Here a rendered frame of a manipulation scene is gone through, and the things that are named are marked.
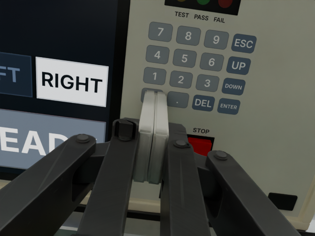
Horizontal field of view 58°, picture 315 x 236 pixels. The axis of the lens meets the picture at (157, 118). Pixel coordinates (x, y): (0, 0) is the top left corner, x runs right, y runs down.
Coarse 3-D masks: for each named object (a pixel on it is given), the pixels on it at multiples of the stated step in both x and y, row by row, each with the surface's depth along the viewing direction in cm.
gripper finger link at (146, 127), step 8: (144, 96) 19; (152, 96) 19; (144, 104) 17; (152, 104) 17; (144, 112) 16; (152, 112) 16; (144, 120) 15; (152, 120) 15; (144, 128) 14; (152, 128) 14; (144, 136) 14; (152, 136) 14; (144, 144) 14; (136, 152) 14; (144, 152) 14; (136, 160) 14; (144, 160) 14; (136, 168) 14; (144, 168) 14; (136, 176) 15; (144, 176) 15
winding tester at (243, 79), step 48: (144, 0) 18; (192, 0) 18; (240, 0) 18; (288, 0) 18; (144, 48) 19; (192, 48) 19; (240, 48) 19; (288, 48) 19; (192, 96) 20; (240, 96) 20; (288, 96) 20; (240, 144) 22; (288, 144) 22; (144, 192) 24; (288, 192) 23
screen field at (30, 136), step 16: (0, 112) 21; (16, 112) 21; (0, 128) 22; (16, 128) 22; (32, 128) 21; (48, 128) 21; (64, 128) 21; (80, 128) 21; (96, 128) 21; (0, 144) 22; (16, 144) 22; (32, 144) 22; (48, 144) 22; (0, 160) 23; (16, 160) 23; (32, 160) 22
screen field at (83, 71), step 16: (0, 64) 20; (16, 64) 20; (32, 64) 20; (48, 64) 20; (64, 64) 20; (80, 64) 20; (0, 80) 20; (16, 80) 20; (32, 80) 20; (48, 80) 20; (64, 80) 20; (80, 80) 20; (96, 80) 20; (32, 96) 21; (48, 96) 20; (64, 96) 20; (80, 96) 20; (96, 96) 20
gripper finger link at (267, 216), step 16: (208, 160) 13; (224, 160) 13; (224, 176) 11; (240, 176) 12; (224, 192) 11; (240, 192) 10; (256, 192) 11; (208, 208) 12; (224, 208) 11; (240, 208) 10; (256, 208) 10; (272, 208) 10; (224, 224) 11; (240, 224) 10; (256, 224) 9; (272, 224) 9; (288, 224) 9
